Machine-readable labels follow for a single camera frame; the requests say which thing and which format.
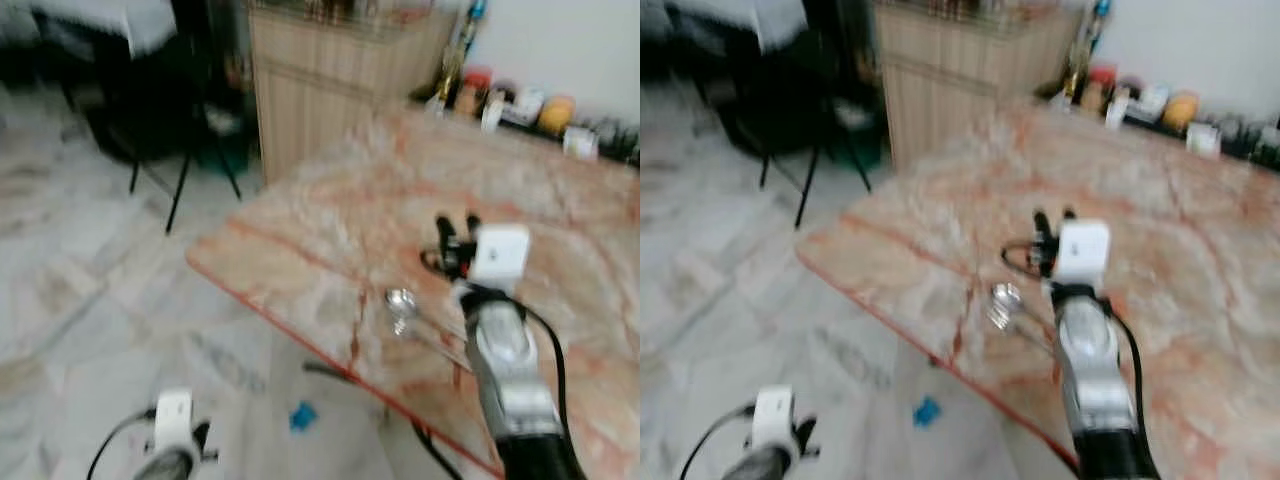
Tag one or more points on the white cloth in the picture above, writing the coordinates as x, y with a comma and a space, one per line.
740, 18
110, 22

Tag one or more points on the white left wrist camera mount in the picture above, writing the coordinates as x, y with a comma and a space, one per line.
173, 418
773, 415

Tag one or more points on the yellow jar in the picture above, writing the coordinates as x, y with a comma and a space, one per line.
1181, 112
556, 116

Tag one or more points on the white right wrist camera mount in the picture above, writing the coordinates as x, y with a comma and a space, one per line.
1084, 248
500, 252

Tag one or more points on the white packet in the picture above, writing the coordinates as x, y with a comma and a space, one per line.
1152, 101
525, 105

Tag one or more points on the black metal-legged chair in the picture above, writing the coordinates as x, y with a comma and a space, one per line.
790, 95
150, 100

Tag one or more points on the small blue floor object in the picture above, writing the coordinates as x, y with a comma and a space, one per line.
303, 417
927, 412

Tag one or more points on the light wooden cabinet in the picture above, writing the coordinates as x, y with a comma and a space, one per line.
340, 90
960, 85

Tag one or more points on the red-lidded jar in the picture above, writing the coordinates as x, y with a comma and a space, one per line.
473, 92
1098, 88

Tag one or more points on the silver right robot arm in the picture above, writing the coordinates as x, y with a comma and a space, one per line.
1090, 350
505, 350

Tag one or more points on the small white box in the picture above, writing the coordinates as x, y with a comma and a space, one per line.
1204, 139
580, 143

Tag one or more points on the tall blue-capped bottle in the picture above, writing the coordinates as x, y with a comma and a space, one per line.
1085, 50
455, 60

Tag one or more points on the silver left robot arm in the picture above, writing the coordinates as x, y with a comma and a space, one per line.
168, 466
760, 466

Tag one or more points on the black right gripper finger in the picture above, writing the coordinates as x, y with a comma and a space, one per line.
472, 224
1041, 225
1069, 215
446, 229

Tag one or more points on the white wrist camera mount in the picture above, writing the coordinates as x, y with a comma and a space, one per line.
173, 418
500, 252
773, 415
1084, 248

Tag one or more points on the small white cup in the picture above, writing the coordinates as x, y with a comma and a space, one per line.
1117, 108
492, 112

